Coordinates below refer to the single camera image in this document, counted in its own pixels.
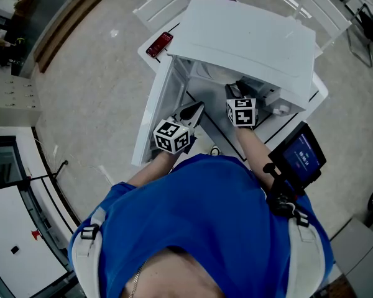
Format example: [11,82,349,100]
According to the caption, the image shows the black tablet with blue screen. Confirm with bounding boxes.
[267,121,327,191]

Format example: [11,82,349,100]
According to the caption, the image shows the white shoulder strap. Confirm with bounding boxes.
[287,219,327,298]
[70,206,108,298]

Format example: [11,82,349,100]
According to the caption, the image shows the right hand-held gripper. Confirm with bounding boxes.
[224,79,262,128]

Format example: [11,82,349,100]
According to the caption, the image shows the black whiteboard stand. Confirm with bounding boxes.
[18,159,70,186]

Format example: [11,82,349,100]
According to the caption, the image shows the metal frame chair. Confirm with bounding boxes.
[346,3,373,70]

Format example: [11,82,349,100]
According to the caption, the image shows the chain necklace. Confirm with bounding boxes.
[129,259,149,298]

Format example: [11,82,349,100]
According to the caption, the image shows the white microwave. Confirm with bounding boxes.
[131,0,317,168]

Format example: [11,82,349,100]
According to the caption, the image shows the wooden step platform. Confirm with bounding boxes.
[33,0,108,74]

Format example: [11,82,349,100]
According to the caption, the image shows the person's left forearm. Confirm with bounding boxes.
[126,149,181,188]

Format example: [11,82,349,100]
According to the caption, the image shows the dark glass window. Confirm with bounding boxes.
[0,135,27,186]

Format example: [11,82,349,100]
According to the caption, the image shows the white table with black lines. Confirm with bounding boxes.
[137,0,329,163]

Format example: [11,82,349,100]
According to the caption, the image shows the white slatted chair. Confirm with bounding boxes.
[290,0,352,58]
[132,0,192,34]

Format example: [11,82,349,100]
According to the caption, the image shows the smartphone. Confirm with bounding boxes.
[145,31,174,58]

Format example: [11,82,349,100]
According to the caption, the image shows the person's blue shirt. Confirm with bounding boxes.
[67,153,335,298]

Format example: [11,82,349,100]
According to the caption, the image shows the whiteboard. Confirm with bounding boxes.
[0,184,69,298]

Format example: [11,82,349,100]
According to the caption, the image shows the person's right forearm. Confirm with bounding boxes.
[234,125,276,192]

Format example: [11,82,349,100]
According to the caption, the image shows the cardboard boxes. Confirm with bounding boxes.
[14,0,38,20]

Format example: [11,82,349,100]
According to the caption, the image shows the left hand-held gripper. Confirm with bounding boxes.
[153,101,206,155]

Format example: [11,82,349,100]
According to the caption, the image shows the grey locker cabinet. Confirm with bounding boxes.
[0,63,43,127]

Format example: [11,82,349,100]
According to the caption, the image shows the person's bare neck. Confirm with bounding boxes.
[121,247,228,298]

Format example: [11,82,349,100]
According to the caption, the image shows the coat rack with clothes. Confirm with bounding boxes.
[0,32,29,74]

